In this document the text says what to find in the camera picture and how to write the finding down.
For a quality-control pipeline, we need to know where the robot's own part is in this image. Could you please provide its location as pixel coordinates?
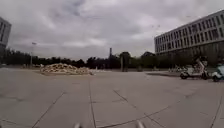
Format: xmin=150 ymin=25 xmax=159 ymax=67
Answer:
xmin=73 ymin=122 xmax=84 ymax=128
xmin=136 ymin=120 xmax=146 ymax=128

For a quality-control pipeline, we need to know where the pale blue scooter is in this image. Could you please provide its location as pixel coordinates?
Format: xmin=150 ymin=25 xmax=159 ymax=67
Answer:
xmin=211 ymin=65 xmax=224 ymax=83

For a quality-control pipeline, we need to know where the grey building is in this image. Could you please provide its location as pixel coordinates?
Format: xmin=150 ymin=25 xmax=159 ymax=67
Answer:
xmin=0 ymin=17 xmax=13 ymax=55

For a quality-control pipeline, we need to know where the long pale building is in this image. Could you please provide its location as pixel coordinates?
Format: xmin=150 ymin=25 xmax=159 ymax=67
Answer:
xmin=153 ymin=9 xmax=224 ymax=57

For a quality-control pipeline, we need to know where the lamp pole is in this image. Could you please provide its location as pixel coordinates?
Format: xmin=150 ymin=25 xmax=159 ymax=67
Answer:
xmin=29 ymin=41 xmax=38 ymax=69

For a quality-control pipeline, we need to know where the row of trees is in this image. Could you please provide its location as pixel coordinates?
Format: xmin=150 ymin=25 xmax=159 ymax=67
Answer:
xmin=0 ymin=48 xmax=224 ymax=70

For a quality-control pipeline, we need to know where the dark tall chimney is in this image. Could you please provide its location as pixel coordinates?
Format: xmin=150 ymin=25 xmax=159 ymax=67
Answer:
xmin=108 ymin=47 xmax=114 ymax=69

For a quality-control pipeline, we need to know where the pale rubble heap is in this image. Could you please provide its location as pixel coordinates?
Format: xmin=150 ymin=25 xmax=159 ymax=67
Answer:
xmin=40 ymin=62 xmax=94 ymax=76

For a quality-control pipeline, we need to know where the white scooter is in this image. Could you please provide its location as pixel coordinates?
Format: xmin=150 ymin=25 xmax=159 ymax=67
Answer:
xmin=179 ymin=58 xmax=210 ymax=81

